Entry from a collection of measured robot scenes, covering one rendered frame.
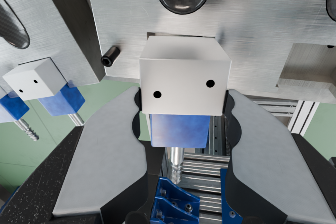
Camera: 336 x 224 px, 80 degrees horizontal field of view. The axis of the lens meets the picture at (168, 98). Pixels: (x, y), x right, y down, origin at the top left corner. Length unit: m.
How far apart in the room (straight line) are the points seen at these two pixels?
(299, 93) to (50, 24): 0.31
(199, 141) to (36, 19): 0.20
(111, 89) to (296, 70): 1.31
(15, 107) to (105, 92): 1.14
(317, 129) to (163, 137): 1.51
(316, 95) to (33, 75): 0.35
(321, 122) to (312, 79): 1.38
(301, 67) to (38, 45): 0.27
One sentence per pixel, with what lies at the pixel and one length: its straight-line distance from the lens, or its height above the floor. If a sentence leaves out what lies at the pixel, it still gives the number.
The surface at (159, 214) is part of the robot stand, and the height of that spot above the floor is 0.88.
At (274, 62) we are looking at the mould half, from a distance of 0.18.
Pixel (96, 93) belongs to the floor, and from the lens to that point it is 1.53.
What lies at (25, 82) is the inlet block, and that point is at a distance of 0.28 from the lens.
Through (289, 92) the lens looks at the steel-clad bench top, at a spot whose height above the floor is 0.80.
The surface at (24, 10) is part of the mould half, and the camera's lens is 0.26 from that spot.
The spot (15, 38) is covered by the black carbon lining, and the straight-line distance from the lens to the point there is 0.30.
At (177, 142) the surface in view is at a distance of 0.16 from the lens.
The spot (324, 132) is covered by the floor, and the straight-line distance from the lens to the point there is 1.66.
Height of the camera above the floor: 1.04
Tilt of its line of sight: 50 degrees down
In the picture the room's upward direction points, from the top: 165 degrees counter-clockwise
